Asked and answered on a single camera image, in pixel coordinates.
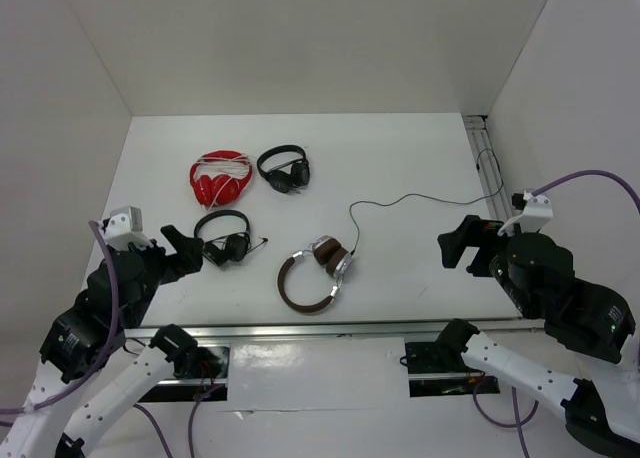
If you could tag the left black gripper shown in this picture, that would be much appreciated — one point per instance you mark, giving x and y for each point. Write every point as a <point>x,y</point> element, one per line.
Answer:
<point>189,254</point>

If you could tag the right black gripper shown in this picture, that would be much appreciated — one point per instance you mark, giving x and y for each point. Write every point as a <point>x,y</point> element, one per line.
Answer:
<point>473,229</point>

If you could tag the brown silver headphones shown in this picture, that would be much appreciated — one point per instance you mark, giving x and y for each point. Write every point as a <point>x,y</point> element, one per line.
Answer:
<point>310,279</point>

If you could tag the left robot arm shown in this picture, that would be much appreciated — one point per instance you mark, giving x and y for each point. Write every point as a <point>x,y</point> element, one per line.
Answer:
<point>54,421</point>

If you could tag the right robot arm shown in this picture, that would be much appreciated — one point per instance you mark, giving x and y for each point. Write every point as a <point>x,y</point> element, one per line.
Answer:
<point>601,410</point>

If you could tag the black headphones near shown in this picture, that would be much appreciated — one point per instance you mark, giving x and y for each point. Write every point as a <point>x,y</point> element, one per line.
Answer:
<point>233,247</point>

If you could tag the black headphones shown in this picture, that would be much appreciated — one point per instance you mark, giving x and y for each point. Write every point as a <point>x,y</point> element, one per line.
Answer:
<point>233,247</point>
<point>287,177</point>

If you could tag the black headphones far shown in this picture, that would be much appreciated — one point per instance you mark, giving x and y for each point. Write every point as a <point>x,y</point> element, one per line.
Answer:
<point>287,177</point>

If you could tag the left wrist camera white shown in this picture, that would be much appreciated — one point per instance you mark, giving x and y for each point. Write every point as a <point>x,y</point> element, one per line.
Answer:
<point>124,228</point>

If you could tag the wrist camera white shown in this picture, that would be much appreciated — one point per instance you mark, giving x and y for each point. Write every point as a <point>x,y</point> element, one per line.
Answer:
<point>124,228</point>
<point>534,212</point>

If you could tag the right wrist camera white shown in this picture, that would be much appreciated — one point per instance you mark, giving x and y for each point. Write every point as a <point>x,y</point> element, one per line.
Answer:
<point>534,212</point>

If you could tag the aluminium rail front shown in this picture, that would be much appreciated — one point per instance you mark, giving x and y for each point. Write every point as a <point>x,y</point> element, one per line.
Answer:
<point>298,331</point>

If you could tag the aluminium rail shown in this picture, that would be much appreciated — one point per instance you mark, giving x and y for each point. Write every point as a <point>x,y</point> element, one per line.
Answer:
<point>488,167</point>
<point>298,331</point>

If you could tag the aluminium rail right side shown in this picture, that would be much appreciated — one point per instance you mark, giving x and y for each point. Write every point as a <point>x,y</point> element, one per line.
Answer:
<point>488,167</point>

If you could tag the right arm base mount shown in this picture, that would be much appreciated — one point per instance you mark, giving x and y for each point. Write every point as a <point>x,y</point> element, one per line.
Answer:
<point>433,373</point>

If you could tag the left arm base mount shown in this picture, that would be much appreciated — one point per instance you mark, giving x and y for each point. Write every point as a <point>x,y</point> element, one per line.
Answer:
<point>209,371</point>

